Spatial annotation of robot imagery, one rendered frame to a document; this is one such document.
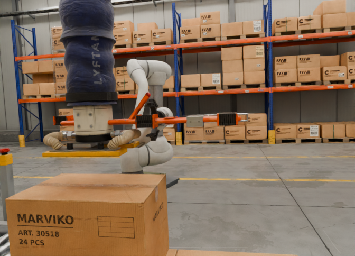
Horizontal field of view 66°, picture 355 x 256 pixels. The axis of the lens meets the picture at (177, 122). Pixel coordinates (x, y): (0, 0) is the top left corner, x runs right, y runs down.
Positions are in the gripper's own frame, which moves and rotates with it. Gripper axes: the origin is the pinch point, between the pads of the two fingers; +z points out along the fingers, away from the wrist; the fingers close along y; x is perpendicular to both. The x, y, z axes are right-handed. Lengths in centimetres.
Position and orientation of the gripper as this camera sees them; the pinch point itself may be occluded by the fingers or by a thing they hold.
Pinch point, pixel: (149, 120)
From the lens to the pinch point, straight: 123.0
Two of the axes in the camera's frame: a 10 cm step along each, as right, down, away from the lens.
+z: -1.4, 0.8, -9.9
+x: -9.9, 0.3, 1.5
